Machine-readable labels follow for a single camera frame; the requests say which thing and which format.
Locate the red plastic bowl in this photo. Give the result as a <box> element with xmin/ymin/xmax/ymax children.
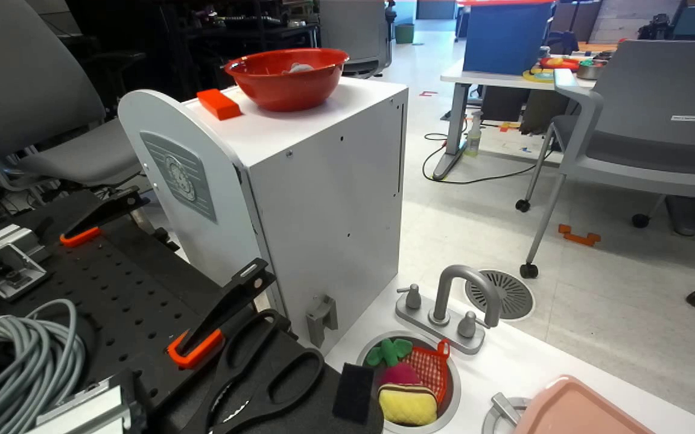
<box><xmin>222</xmin><ymin>46</ymin><xmax>352</xmax><ymax>112</ymax></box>

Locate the grey toy faucet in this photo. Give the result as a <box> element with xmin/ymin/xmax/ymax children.
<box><xmin>394</xmin><ymin>263</ymin><xmax>505</xmax><ymax>356</ymax></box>

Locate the green toy leaf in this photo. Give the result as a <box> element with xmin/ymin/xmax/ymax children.
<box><xmin>362</xmin><ymin>334</ymin><xmax>417</xmax><ymax>372</ymax></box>

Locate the red mesh toy strawberry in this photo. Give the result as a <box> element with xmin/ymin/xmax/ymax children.
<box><xmin>374</xmin><ymin>339</ymin><xmax>455</xmax><ymax>411</ymax></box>

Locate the orange rectangular block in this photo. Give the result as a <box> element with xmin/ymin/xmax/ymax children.
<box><xmin>195</xmin><ymin>87</ymin><xmax>246</xmax><ymax>122</ymax></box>

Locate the small black block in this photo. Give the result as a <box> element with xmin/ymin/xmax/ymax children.
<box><xmin>330</xmin><ymin>361</ymin><xmax>376</xmax><ymax>427</ymax></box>

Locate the round grey floor drain cover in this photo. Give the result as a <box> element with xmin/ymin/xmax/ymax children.
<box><xmin>463</xmin><ymin>268</ymin><xmax>537</xmax><ymax>323</ymax></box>

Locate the light grey chair back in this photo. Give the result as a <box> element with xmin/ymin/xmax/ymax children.
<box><xmin>320</xmin><ymin>0</ymin><xmax>394</xmax><ymax>73</ymax></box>

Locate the white desk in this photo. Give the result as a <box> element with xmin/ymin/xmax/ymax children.
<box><xmin>429</xmin><ymin>68</ymin><xmax>609</xmax><ymax>183</ymax></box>

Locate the yellow toy sponge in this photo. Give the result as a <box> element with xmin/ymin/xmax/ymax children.
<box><xmin>376</xmin><ymin>384</ymin><xmax>440</xmax><ymax>428</ymax></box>

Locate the round toy sink basin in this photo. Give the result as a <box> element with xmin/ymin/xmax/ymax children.
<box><xmin>355</xmin><ymin>328</ymin><xmax>463</xmax><ymax>434</ymax></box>

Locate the white toy kitchen counter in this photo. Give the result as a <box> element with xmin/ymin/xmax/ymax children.
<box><xmin>322</xmin><ymin>271</ymin><xmax>695</xmax><ymax>434</ymax></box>

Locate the orange floor tape strip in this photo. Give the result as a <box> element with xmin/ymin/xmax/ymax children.
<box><xmin>555</xmin><ymin>222</ymin><xmax>607</xmax><ymax>249</ymax></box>

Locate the blue storage bin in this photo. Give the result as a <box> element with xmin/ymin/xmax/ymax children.
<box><xmin>461</xmin><ymin>1</ymin><xmax>555</xmax><ymax>77</ymax></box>

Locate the black perforated workbench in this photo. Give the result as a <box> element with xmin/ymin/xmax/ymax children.
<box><xmin>0</xmin><ymin>187</ymin><xmax>387</xmax><ymax>434</ymax></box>

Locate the grey toy stove burner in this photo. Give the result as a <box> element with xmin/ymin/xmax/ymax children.
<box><xmin>478</xmin><ymin>391</ymin><xmax>532</xmax><ymax>434</ymax></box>

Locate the orange bin lid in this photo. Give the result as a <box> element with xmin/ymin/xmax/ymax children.
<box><xmin>457</xmin><ymin>0</ymin><xmax>555</xmax><ymax>9</ymax></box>

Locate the pink cutting board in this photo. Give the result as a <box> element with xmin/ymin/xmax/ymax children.
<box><xmin>511</xmin><ymin>373</ymin><xmax>657</xmax><ymax>434</ymax></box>

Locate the grey office chair on casters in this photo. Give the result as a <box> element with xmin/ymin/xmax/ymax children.
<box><xmin>514</xmin><ymin>39</ymin><xmax>695</xmax><ymax>314</ymax></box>

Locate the large grey padded chair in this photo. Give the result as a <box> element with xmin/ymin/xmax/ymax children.
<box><xmin>0</xmin><ymin>0</ymin><xmax>145</xmax><ymax>189</ymax></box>

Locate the dark blue chair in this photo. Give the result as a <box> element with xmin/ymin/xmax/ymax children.
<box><xmin>636</xmin><ymin>0</ymin><xmax>695</xmax><ymax>42</ymax></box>

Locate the black floor cable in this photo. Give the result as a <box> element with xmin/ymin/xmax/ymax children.
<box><xmin>420</xmin><ymin>129</ymin><xmax>543</xmax><ymax>187</ymax></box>

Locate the black clamp orange handle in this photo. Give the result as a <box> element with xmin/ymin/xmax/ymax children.
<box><xmin>55</xmin><ymin>186</ymin><xmax>152</xmax><ymax>251</ymax></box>
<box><xmin>165</xmin><ymin>255</ymin><xmax>281</xmax><ymax>373</ymax></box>

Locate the black looped handle tool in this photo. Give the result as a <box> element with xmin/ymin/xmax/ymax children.
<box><xmin>158</xmin><ymin>308</ymin><xmax>330</xmax><ymax>434</ymax></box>

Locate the silver aluminium bracket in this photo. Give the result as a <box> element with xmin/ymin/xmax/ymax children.
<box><xmin>0</xmin><ymin>222</ymin><xmax>50</xmax><ymax>304</ymax></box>
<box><xmin>30</xmin><ymin>372</ymin><xmax>139</xmax><ymax>434</ymax></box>

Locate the grey coiled cable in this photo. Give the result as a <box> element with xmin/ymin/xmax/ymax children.
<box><xmin>0</xmin><ymin>296</ymin><xmax>89</xmax><ymax>434</ymax></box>

